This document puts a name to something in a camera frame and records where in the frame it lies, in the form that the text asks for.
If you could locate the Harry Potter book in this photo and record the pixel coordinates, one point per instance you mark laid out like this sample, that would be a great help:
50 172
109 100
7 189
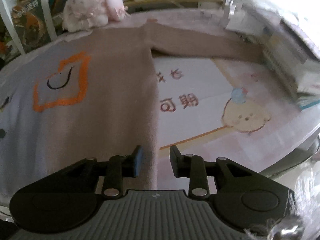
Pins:
33 23

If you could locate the brown and lilac sweater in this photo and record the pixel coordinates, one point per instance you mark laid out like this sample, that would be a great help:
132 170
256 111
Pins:
95 96

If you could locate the pink white plush bunny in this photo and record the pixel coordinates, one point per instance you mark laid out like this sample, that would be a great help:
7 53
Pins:
87 14

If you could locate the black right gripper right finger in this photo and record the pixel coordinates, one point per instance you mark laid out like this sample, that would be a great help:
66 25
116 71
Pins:
192 167

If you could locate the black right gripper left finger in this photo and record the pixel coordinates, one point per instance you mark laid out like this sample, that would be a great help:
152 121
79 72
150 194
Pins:
119 167

